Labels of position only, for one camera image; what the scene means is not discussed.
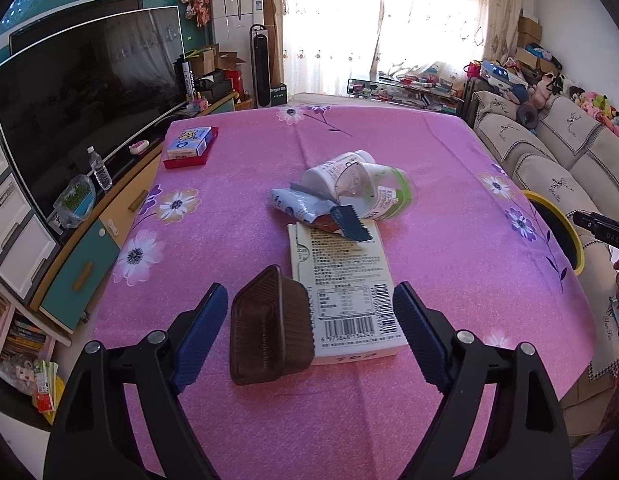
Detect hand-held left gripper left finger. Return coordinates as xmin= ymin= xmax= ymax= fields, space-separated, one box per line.
xmin=43 ymin=282 xmax=230 ymax=480

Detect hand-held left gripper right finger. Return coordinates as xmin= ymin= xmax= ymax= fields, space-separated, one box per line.
xmin=392 ymin=281 xmax=574 ymax=480

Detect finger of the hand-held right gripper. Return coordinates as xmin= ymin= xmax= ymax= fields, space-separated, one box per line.
xmin=572 ymin=211 xmax=610 ymax=235

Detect yellow-rimmed black bin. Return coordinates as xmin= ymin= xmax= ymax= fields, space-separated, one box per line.
xmin=520 ymin=190 xmax=586 ymax=276

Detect brown plastic tray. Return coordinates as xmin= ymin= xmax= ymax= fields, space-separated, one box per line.
xmin=229 ymin=265 xmax=316 ymax=386

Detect white cardboard box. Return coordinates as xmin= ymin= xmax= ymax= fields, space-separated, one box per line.
xmin=288 ymin=220 xmax=409 ymax=365

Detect clear green-banded plastic cup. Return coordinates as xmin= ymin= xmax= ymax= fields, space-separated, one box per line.
xmin=334 ymin=162 xmax=420 ymax=222

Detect silver blue snack wrapper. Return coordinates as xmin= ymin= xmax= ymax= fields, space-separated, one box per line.
xmin=270 ymin=182 xmax=374 ymax=242

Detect white labelled plastic cup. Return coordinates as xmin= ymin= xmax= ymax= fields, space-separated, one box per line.
xmin=302 ymin=150 xmax=377 ymax=196

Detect beige covered sofa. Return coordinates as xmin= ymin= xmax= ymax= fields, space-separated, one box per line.
xmin=464 ymin=90 xmax=619 ymax=381

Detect pink floral tablecloth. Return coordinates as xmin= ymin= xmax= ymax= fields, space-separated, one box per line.
xmin=92 ymin=106 xmax=597 ymax=480

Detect pile of plush toys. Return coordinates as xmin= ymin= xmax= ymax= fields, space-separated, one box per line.
xmin=564 ymin=77 xmax=619 ymax=141

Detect pink plush toy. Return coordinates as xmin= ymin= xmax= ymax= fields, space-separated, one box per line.
xmin=532 ymin=74 xmax=553 ymax=108

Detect teal yellow television cabinet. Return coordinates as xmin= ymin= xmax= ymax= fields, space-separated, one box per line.
xmin=29 ymin=95 xmax=240 ymax=336

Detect blue white plush toy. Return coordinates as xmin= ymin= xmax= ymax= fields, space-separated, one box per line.
xmin=479 ymin=60 xmax=530 ymax=103

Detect red green packet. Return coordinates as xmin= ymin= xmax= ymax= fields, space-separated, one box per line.
xmin=32 ymin=359 xmax=60 ymax=413

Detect red tray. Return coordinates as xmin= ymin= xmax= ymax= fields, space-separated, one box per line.
xmin=162 ymin=126 xmax=219 ymax=168

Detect plastic bag of greens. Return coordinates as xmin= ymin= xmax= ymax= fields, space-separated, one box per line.
xmin=53 ymin=174 xmax=96 ymax=228

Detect pink bookshelf with books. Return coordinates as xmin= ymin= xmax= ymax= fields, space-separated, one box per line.
xmin=0 ymin=280 xmax=55 ymax=376

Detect clear water bottle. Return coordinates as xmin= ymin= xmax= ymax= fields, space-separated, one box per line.
xmin=86 ymin=146 xmax=113 ymax=191

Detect small blue card box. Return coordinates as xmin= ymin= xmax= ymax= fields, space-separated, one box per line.
xmin=166 ymin=127 xmax=212 ymax=157

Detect stacked brown cardboard boxes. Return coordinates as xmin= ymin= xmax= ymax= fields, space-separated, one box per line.
xmin=517 ymin=16 xmax=543 ymax=51

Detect white plastic drawer unit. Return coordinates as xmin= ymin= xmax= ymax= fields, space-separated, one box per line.
xmin=0 ymin=120 xmax=60 ymax=306

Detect cluttered glass coffee table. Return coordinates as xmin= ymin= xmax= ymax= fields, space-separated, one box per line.
xmin=347 ymin=77 xmax=465 ymax=113

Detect black tall tube box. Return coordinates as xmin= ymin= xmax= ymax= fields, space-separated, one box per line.
xmin=182 ymin=57 xmax=197 ymax=103

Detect curved black television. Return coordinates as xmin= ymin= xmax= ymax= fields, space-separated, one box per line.
xmin=0 ymin=6 xmax=187 ymax=241

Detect black tower fan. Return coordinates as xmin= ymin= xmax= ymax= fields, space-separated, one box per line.
xmin=249 ymin=23 xmax=271 ymax=109

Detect open cardboard boxes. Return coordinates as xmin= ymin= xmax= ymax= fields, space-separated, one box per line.
xmin=192 ymin=45 xmax=247 ymax=78

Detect sheer embroidered curtains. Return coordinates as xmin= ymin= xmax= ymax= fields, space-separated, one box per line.
xmin=263 ymin=0 xmax=533 ymax=96

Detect white standing air conditioner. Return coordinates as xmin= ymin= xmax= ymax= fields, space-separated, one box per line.
xmin=210 ymin=0 xmax=264 ymax=106

